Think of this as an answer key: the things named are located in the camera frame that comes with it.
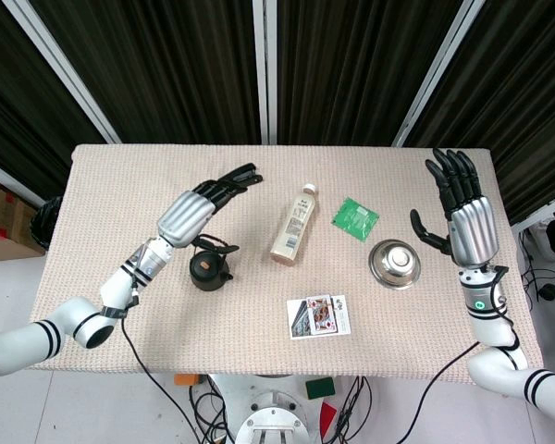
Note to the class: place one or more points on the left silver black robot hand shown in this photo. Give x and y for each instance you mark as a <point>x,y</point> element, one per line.
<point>185,217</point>

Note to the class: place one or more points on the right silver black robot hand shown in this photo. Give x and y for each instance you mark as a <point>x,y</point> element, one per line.
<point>472,226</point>

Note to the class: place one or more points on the black teapot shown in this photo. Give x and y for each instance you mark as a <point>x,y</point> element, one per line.
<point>208,268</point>

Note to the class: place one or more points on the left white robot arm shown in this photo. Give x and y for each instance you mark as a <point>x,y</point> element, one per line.
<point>74,319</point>

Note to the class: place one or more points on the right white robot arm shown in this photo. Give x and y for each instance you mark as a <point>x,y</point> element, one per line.
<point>495,333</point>

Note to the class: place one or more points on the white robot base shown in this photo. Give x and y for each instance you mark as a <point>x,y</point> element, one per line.
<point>275,411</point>

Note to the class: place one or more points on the stainless steel bowl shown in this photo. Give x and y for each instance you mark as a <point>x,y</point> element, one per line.
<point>394,263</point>

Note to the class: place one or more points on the beige drink bottle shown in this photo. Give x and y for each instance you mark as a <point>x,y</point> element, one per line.
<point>295,226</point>

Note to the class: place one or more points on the green foil packet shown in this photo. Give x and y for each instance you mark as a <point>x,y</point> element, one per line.
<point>355,218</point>

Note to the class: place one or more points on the black plastic bag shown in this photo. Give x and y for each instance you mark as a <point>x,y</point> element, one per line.
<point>44,222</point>

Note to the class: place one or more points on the playing card box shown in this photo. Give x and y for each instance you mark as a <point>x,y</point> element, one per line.
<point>342,319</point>

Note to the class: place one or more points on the orange block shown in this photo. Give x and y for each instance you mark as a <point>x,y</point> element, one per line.
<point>187,379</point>

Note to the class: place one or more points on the beige woven tablecloth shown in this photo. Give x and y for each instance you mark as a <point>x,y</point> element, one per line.
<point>277,351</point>

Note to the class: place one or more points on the playing card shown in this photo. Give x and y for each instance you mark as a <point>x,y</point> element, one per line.
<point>320,315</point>

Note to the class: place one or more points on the cardboard box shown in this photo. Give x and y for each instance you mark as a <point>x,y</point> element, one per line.
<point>2,222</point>

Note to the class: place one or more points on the green sponge block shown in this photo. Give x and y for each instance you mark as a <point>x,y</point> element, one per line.
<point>320,386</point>

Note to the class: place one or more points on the red triangular piece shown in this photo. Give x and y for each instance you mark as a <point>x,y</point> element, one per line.
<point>328,418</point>

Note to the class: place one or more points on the white screen frame post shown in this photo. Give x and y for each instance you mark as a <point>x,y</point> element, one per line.
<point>437,74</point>
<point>264,69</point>
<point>65,69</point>

